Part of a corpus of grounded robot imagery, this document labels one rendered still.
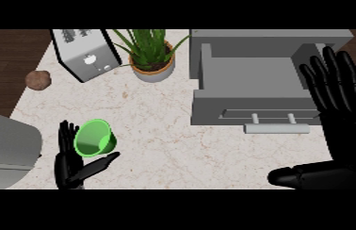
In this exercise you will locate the black picture frame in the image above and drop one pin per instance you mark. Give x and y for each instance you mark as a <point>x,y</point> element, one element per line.
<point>85,56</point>

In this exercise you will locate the brown round potato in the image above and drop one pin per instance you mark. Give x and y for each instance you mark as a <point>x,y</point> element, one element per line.
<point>37,80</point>

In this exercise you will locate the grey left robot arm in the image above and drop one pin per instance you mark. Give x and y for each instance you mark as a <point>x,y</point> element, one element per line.
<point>16,145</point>

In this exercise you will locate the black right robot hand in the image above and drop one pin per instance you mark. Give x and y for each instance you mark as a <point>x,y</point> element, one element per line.
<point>338,136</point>

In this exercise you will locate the green cup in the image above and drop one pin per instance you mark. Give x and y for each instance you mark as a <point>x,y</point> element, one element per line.
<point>91,139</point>

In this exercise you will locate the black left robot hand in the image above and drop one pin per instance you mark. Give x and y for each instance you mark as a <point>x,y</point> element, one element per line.
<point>66,171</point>

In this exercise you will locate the grey drawer front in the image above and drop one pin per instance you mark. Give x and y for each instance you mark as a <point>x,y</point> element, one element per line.
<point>208,109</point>

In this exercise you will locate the grey drawer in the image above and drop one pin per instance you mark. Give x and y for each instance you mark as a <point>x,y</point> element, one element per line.
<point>208,109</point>
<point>252,73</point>

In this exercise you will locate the green plant in pot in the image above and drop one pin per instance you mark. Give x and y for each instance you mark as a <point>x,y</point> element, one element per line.
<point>152,67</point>

